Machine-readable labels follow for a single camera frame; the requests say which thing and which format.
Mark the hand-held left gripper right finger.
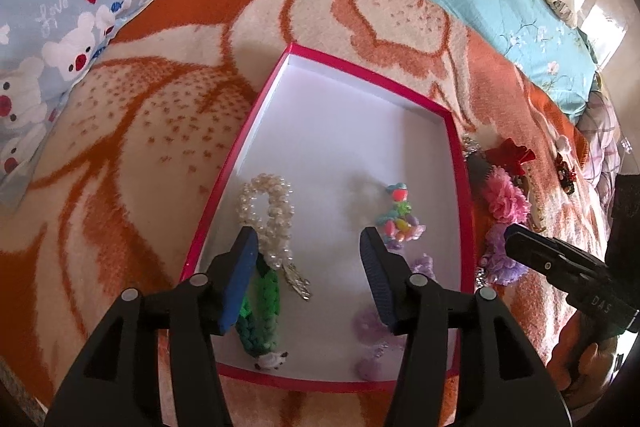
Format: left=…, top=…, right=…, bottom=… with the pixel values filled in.
left=360, top=227, right=571, bottom=427

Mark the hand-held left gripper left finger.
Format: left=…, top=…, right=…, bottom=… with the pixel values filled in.
left=45, top=226, right=261, bottom=427

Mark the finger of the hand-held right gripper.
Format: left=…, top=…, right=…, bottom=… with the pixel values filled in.
left=504, top=224, right=608, bottom=289

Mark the green braided keychain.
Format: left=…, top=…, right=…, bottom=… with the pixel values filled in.
left=234, top=252, right=313, bottom=373

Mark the purple flower hair tie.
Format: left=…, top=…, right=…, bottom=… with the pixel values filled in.
left=482, top=223, right=531, bottom=285

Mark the pink flower hair tie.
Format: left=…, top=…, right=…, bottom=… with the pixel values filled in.
left=480, top=167, right=532, bottom=224

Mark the white pearl bracelet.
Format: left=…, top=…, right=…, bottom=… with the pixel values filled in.
left=237, top=174, right=296, bottom=270

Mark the red velvet bow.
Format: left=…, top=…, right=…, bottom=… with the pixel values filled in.
left=484, top=138, right=536, bottom=172

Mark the black comb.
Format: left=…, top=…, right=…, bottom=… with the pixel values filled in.
left=465, top=154, right=496, bottom=188

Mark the red shallow box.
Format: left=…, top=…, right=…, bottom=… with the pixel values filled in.
left=179, top=43, right=476, bottom=394

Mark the person's right hand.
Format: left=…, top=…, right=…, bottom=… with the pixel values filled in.
left=547, top=307, right=623, bottom=408

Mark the purple character hair clip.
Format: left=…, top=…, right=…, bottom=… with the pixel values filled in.
left=412, top=254, right=438, bottom=280

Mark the colourful bead charm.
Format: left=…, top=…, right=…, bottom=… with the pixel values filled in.
left=375, top=182, right=426, bottom=250

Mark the red black hair clip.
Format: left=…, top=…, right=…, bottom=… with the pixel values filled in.
left=552, top=137, right=581, bottom=195

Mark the plaid cloth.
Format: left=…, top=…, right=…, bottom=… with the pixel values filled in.
left=575, top=77, right=626, bottom=188

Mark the orange and cream blanket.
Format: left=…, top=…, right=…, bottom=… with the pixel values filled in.
left=0, top=0, right=616, bottom=427

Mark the crystal bead bracelet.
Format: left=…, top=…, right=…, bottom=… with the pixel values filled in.
left=460, top=134, right=483, bottom=158

